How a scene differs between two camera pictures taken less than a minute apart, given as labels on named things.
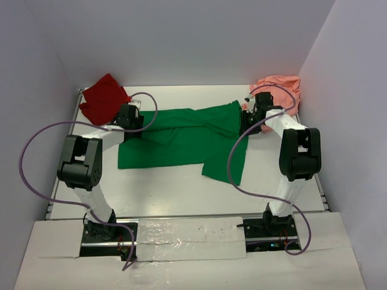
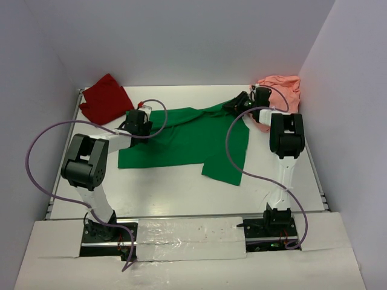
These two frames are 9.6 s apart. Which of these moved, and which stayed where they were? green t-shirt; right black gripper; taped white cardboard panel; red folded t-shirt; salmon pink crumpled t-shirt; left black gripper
Moved: right black gripper; left black gripper
Stayed: green t-shirt; red folded t-shirt; salmon pink crumpled t-shirt; taped white cardboard panel
